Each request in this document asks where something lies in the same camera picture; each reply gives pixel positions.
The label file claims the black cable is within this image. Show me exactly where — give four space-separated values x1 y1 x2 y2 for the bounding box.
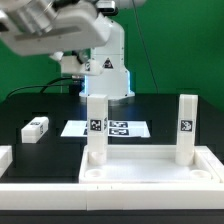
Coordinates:
5 77 83 99

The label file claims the white front fence rail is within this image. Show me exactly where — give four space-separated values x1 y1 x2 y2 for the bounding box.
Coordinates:
0 183 224 211

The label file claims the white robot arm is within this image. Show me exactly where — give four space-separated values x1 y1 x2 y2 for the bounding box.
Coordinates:
0 0 146 103

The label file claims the white desk top tray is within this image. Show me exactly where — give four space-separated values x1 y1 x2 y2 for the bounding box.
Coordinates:
79 145 214 184

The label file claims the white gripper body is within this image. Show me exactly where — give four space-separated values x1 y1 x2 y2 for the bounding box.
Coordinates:
0 0 111 56

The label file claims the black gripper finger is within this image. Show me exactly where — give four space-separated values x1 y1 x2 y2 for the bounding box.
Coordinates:
50 51 64 61
77 50 90 64

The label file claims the white left fence block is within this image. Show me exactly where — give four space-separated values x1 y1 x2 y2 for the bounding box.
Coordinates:
0 146 13 178

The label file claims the fiducial marker sheet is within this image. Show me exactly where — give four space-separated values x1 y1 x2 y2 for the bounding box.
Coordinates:
61 120 151 138

